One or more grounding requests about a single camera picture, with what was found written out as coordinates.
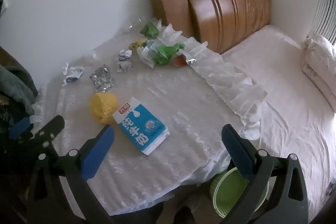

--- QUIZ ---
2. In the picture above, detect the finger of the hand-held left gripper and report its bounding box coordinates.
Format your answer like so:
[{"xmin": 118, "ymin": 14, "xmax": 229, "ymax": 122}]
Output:
[
  {"xmin": 8, "ymin": 116, "xmax": 30, "ymax": 139},
  {"xmin": 30, "ymin": 115, "xmax": 66, "ymax": 151}
]

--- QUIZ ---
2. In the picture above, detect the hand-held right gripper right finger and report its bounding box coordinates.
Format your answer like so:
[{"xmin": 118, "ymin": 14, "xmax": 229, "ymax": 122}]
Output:
[{"xmin": 221, "ymin": 123, "xmax": 309, "ymax": 224}]

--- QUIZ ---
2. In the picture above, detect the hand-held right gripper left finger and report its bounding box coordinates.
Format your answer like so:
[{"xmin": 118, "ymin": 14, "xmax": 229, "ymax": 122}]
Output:
[{"xmin": 26, "ymin": 124, "xmax": 116, "ymax": 224}]

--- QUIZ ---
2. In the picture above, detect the green perforated plastic basket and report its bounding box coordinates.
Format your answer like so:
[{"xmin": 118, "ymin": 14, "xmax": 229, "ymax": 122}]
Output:
[{"xmin": 210, "ymin": 168, "xmax": 269, "ymax": 218}]

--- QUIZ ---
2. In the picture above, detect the blue and white milk carton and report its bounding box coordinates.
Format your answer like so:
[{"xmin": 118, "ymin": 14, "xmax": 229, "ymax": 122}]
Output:
[{"xmin": 112, "ymin": 97, "xmax": 170, "ymax": 156}]

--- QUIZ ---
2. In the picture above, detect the dark grey cloth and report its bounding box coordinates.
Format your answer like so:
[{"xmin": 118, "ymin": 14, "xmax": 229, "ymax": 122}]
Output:
[{"xmin": 0, "ymin": 64, "xmax": 38, "ymax": 114}]

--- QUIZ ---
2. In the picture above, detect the yellow foam fruit net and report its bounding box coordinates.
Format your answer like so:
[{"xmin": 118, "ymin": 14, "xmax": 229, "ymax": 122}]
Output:
[{"xmin": 90, "ymin": 92, "xmax": 118, "ymax": 125}]

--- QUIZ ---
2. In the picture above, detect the crumpled white and blue paper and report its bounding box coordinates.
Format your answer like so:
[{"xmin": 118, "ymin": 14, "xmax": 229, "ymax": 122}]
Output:
[{"xmin": 62, "ymin": 63, "xmax": 84, "ymax": 86}]

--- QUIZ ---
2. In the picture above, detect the crumpled silver foil wrapper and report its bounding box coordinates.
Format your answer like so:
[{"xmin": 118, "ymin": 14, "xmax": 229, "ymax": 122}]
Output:
[{"xmin": 89, "ymin": 64, "xmax": 116, "ymax": 93}]

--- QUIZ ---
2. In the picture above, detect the bed with white sheet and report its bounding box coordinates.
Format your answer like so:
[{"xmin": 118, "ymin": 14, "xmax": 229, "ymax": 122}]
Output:
[{"xmin": 220, "ymin": 25, "xmax": 336, "ymax": 222}]

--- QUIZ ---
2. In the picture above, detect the white lace tablecloth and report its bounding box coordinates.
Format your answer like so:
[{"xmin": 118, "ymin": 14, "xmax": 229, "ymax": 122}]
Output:
[{"xmin": 31, "ymin": 22, "xmax": 268, "ymax": 216}]

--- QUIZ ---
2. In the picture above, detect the small crumpled paper ball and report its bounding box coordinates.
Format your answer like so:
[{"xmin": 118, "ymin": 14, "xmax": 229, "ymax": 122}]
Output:
[
  {"xmin": 119, "ymin": 49, "xmax": 133, "ymax": 60},
  {"xmin": 117, "ymin": 59, "xmax": 133, "ymax": 73}
]

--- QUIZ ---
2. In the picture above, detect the red and silver wrapper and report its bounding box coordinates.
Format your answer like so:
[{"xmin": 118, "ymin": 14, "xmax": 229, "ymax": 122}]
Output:
[{"xmin": 173, "ymin": 54, "xmax": 197, "ymax": 67}]

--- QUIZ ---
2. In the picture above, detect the white printed plastic wrapper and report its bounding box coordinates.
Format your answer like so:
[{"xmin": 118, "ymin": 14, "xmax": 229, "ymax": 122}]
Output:
[{"xmin": 136, "ymin": 40, "xmax": 158, "ymax": 68}]

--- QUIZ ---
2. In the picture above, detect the crumpled yellow wrapper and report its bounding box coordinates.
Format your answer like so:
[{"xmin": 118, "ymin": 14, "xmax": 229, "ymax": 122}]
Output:
[{"xmin": 129, "ymin": 40, "xmax": 147, "ymax": 50}]

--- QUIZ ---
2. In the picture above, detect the large green plastic wrapper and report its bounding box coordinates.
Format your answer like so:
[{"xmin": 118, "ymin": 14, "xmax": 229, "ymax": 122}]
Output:
[{"xmin": 152, "ymin": 43, "xmax": 185, "ymax": 65}]

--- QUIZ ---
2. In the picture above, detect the clear cellophane scrap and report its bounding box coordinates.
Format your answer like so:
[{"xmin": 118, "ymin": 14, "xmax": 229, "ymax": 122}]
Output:
[{"xmin": 123, "ymin": 18, "xmax": 143, "ymax": 31}]

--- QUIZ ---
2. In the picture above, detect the crumpled green wrapper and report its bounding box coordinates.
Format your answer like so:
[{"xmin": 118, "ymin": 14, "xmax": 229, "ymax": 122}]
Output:
[{"xmin": 140, "ymin": 21, "xmax": 159, "ymax": 38}]

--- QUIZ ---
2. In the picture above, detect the wooden headboard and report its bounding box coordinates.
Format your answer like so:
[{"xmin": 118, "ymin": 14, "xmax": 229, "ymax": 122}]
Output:
[{"xmin": 173, "ymin": 0, "xmax": 272, "ymax": 54}]

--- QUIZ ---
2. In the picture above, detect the wooden panel with round sticker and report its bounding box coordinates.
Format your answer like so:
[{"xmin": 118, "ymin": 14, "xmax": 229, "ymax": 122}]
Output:
[{"xmin": 149, "ymin": 0, "xmax": 195, "ymax": 38}]

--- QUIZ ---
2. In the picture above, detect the white slatted window blind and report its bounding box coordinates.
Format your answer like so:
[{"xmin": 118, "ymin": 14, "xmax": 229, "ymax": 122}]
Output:
[{"xmin": 310, "ymin": 0, "xmax": 336, "ymax": 46}]

